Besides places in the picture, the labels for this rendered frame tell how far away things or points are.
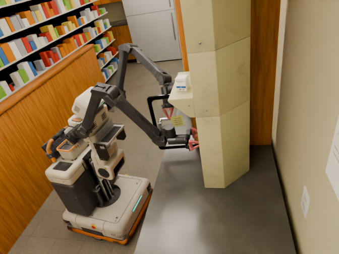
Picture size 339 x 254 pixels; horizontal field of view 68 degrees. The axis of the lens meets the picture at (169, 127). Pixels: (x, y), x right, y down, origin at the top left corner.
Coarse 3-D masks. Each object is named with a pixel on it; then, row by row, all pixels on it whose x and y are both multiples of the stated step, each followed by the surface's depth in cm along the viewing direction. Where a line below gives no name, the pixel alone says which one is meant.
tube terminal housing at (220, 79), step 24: (240, 48) 103; (192, 72) 102; (216, 72) 101; (240, 72) 109; (216, 96) 107; (240, 96) 115; (216, 120) 114; (240, 120) 122; (216, 144) 121; (240, 144) 130; (216, 168) 131; (240, 168) 139
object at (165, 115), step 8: (152, 96) 146; (152, 104) 149; (160, 104) 148; (168, 104) 148; (160, 112) 151; (168, 112) 151; (176, 112) 150; (160, 120) 155; (168, 120) 154; (176, 120) 153; (184, 120) 153; (192, 120) 152; (176, 128) 157; (184, 128) 156; (176, 144) 164; (184, 144) 163; (192, 144) 163
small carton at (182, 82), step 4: (180, 76) 117; (184, 76) 116; (188, 76) 117; (176, 80) 115; (180, 80) 115; (184, 80) 114; (188, 80) 118; (176, 84) 117; (180, 84) 116; (184, 84) 115; (188, 84) 118; (180, 88) 117; (184, 88) 116
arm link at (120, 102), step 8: (104, 96) 129; (120, 96) 133; (112, 104) 131; (120, 104) 133; (128, 104) 135; (128, 112) 136; (136, 112) 137; (136, 120) 138; (144, 120) 139; (144, 128) 141; (152, 128) 141; (152, 136) 142; (160, 136) 144
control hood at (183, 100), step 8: (184, 72) 136; (176, 88) 121; (176, 96) 114; (184, 96) 112; (192, 96) 111; (176, 104) 113; (184, 104) 112; (192, 104) 111; (184, 112) 114; (192, 112) 114
